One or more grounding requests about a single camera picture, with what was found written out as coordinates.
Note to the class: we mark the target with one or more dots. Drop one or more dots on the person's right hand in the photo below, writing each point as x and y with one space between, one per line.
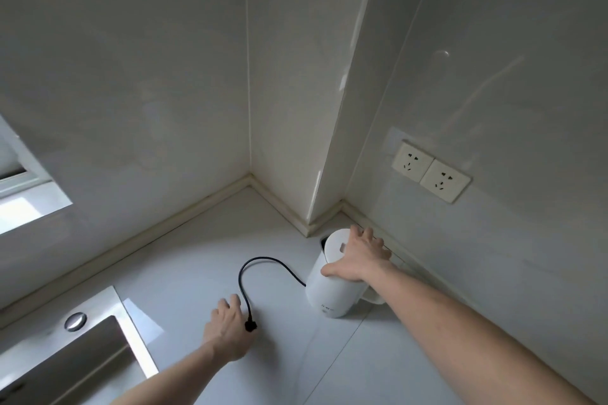
366 257

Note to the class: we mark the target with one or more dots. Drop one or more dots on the person's left hand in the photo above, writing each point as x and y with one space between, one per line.
230 333

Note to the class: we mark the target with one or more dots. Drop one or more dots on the white electric kettle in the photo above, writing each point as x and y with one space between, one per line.
328 295

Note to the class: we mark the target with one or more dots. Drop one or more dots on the person's left forearm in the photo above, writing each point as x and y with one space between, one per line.
180 381

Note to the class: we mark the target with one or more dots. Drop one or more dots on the person's right forearm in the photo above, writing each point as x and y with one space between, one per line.
475 338

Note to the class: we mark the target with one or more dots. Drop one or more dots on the white kitchen countertop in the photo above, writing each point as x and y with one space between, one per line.
180 276

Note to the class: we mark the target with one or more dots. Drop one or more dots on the round metal sink cap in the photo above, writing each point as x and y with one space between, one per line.
75 321

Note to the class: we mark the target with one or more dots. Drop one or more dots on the stainless steel sink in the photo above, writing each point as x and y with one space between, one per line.
71 362

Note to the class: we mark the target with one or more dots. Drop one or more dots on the window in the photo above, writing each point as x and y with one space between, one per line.
28 210

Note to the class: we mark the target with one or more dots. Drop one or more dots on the white wall socket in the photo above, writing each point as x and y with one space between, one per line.
412 162
444 181

